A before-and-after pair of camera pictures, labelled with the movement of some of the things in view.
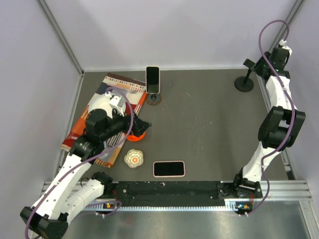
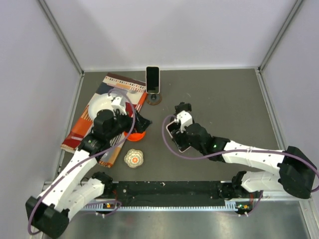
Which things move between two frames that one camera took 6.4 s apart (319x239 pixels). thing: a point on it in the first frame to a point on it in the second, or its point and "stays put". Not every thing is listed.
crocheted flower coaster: x=134 y=158 stays put
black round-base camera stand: x=245 y=84 to x=182 y=106
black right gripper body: x=261 y=64 to x=185 y=137
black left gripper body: x=125 y=124 stays put
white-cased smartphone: x=152 y=79 stays put
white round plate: x=101 y=102 stays put
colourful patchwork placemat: x=132 y=93 stays put
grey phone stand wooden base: x=153 y=99 stays put
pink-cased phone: x=169 y=169 to x=174 y=130
